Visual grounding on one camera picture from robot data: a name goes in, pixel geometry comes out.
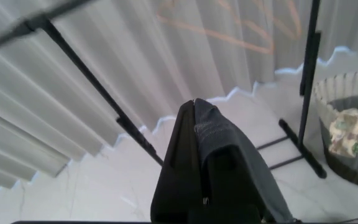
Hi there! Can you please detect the cream printed garment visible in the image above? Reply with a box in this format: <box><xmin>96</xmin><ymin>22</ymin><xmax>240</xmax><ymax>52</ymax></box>
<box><xmin>328</xmin><ymin>108</ymin><xmax>358</xmax><ymax>158</ymax></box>

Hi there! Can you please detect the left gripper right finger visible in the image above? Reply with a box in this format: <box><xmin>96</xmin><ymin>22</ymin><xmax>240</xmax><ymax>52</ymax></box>
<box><xmin>202</xmin><ymin>146</ymin><xmax>265</xmax><ymax>224</ymax></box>

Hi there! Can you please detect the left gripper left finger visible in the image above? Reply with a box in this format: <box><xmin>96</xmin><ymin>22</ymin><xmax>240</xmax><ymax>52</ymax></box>
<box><xmin>150</xmin><ymin>100</ymin><xmax>203</xmax><ymax>224</ymax></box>

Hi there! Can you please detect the white curtain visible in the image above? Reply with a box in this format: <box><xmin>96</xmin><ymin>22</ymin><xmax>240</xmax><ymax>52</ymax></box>
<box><xmin>0</xmin><ymin>0</ymin><xmax>358</xmax><ymax>197</ymax></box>

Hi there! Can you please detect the black clothes rack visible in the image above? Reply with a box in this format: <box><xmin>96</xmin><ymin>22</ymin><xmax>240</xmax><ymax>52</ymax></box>
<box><xmin>0</xmin><ymin>0</ymin><xmax>328</xmax><ymax>180</ymax></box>

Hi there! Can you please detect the white laundry basket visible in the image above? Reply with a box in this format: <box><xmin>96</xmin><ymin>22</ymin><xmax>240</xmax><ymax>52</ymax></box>
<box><xmin>313</xmin><ymin>67</ymin><xmax>358</xmax><ymax>190</ymax></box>

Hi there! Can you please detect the pink clothes hanger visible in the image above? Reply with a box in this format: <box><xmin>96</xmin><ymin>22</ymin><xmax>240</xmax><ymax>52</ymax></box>
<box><xmin>218</xmin><ymin>0</ymin><xmax>303</xmax><ymax>41</ymax></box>
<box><xmin>155</xmin><ymin>0</ymin><xmax>275</xmax><ymax>55</ymax></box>

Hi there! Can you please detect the dark grey t-shirt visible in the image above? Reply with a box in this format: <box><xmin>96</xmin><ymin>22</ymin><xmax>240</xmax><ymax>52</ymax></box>
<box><xmin>193</xmin><ymin>98</ymin><xmax>295</xmax><ymax>224</ymax></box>

